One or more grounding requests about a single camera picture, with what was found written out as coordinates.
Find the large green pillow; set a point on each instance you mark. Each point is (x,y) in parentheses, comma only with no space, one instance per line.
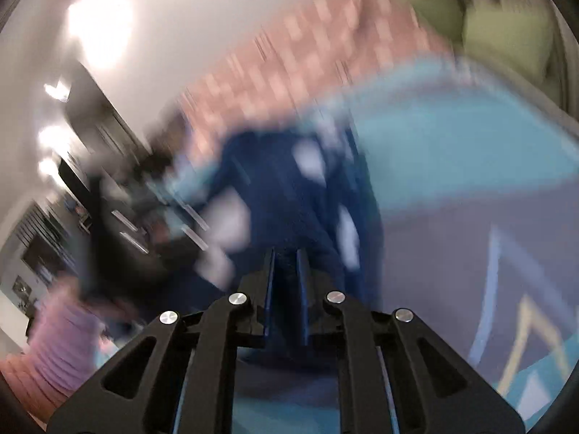
(506,38)

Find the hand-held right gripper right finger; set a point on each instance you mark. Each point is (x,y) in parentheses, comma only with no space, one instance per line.
(302,289)

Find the blue fleece garment white dots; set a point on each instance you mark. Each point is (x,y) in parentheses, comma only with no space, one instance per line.
(280,190)

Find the small green pillow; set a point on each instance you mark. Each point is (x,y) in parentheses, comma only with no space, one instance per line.
(429,2)

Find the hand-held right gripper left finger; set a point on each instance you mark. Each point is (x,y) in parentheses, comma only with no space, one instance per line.
(270,289)

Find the turquoise printed bed blanket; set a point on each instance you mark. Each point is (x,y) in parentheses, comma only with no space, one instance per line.
(429,144)

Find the pink polka dot sheet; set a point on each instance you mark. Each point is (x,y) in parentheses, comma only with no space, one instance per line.
(316,45)

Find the person's left forearm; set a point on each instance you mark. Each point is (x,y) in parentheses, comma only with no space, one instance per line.
(68,348)

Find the dark cabinet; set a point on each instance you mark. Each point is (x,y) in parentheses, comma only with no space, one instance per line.
(97,113)

